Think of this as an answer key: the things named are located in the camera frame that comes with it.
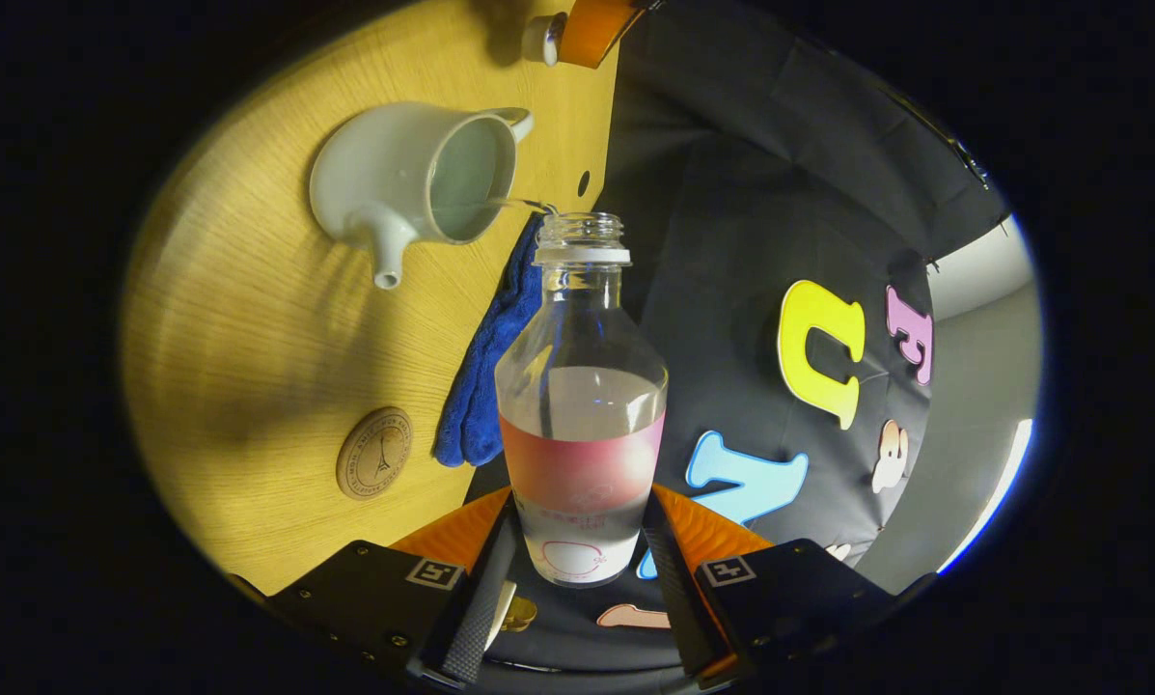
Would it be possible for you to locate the black backdrop cloth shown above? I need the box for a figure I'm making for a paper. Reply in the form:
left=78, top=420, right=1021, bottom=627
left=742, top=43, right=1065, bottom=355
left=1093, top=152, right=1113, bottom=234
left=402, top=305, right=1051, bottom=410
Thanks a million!
left=466, top=0, right=1012, bottom=672

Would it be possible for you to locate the blue folded towel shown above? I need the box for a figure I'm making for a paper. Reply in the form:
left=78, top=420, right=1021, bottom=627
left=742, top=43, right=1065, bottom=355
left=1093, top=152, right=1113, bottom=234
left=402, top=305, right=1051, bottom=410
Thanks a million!
left=432, top=214, right=547, bottom=468

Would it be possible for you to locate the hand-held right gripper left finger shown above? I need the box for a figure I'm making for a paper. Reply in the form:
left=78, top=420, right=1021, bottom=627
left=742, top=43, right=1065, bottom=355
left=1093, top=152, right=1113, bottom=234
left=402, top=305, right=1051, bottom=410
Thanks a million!
left=266, top=487, right=522, bottom=688

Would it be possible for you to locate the white ceramic teacup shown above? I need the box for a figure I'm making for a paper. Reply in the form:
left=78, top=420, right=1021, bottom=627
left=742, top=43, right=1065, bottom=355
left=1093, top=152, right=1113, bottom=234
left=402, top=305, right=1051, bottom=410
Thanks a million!
left=309, top=101, right=536, bottom=291

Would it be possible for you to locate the round wooden coaster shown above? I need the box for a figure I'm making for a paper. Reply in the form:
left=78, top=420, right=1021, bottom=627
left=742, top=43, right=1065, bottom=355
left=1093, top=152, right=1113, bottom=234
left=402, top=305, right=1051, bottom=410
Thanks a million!
left=336, top=406, right=414, bottom=501

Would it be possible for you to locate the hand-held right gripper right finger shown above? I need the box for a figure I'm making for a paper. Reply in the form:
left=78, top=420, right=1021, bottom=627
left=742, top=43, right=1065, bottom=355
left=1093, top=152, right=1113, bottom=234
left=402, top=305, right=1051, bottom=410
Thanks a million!
left=641, top=483, right=916, bottom=688

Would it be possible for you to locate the clear pink-label water bottle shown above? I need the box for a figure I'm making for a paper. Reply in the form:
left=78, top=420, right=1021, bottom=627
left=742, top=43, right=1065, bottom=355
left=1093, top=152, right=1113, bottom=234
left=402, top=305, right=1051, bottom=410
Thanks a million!
left=494, top=212, right=670, bottom=589

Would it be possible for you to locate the white teacup lid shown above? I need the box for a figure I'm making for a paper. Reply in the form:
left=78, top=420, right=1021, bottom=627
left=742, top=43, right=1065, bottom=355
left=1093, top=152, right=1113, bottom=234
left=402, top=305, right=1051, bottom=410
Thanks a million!
left=522, top=12, right=568, bottom=67

